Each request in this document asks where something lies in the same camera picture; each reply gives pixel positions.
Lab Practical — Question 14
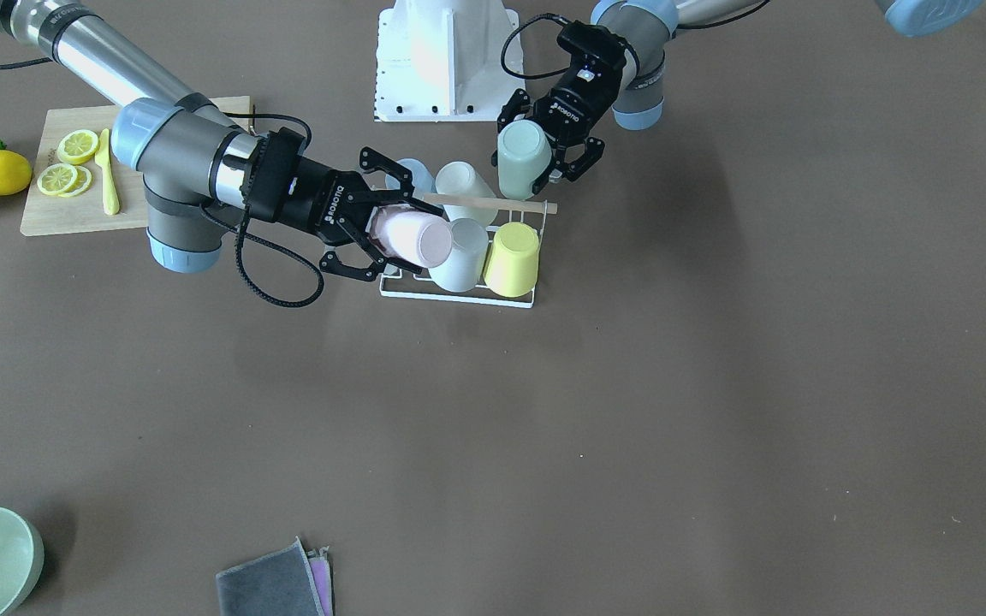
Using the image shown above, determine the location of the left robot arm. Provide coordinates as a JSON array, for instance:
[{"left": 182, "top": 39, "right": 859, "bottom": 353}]
[{"left": 490, "top": 1, "right": 764, "bottom": 200}]

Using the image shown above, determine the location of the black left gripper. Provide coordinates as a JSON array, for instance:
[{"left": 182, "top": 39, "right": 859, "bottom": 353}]
[{"left": 493, "top": 22, "right": 627, "bottom": 195}]

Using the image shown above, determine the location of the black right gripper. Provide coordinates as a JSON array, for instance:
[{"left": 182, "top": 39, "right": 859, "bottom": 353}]
[{"left": 287, "top": 147, "right": 425, "bottom": 281}]

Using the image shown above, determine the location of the grey folded cloth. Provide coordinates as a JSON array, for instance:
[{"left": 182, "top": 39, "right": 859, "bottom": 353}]
[{"left": 216, "top": 538, "right": 336, "bottom": 615}]

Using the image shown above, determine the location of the light blue cup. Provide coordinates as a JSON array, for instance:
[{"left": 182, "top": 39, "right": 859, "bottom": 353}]
[{"left": 384, "top": 157, "right": 437, "bottom": 194}]

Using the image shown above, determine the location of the mint green cup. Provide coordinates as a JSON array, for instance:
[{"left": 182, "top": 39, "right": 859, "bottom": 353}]
[{"left": 496, "top": 118, "right": 552, "bottom": 200}]

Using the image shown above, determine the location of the pink cup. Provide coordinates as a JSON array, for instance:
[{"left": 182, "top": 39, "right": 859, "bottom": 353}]
[{"left": 369, "top": 206, "right": 454, "bottom": 268}]

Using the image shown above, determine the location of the white cup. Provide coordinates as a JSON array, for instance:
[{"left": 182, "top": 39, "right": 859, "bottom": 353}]
[{"left": 435, "top": 161, "right": 498, "bottom": 228}]

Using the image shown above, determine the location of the grey cup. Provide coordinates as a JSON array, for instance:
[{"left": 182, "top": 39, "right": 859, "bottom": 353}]
[{"left": 430, "top": 218, "right": 489, "bottom": 293}]

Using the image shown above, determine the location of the wooden cutting board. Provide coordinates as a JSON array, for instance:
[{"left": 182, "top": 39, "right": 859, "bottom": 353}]
[{"left": 20, "top": 95, "right": 256, "bottom": 237}]

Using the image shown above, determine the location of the white wire cup rack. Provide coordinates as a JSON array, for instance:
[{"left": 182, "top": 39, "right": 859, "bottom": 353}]
[{"left": 379, "top": 163, "right": 558, "bottom": 308}]

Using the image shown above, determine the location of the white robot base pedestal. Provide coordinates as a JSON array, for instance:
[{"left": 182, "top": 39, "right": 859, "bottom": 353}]
[{"left": 373, "top": 1, "right": 525, "bottom": 122}]

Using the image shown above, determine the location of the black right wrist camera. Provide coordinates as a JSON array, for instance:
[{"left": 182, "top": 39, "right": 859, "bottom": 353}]
[{"left": 241, "top": 128, "right": 304, "bottom": 223}]

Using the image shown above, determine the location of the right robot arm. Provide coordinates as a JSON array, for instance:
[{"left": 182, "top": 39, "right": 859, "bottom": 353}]
[{"left": 0, "top": 1, "right": 453, "bottom": 298}]

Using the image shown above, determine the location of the yellow plastic knife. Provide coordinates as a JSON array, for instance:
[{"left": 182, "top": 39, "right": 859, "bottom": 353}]
[{"left": 94, "top": 128, "right": 121, "bottom": 216}]

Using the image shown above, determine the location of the lemon slice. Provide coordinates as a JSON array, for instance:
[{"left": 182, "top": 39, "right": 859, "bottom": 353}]
[
  {"left": 56, "top": 129, "right": 99, "bottom": 165},
  {"left": 35, "top": 163, "right": 81, "bottom": 198}
]

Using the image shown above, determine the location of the yellow cup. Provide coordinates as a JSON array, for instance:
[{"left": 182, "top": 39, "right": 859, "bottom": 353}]
[{"left": 483, "top": 222, "right": 541, "bottom": 298}]

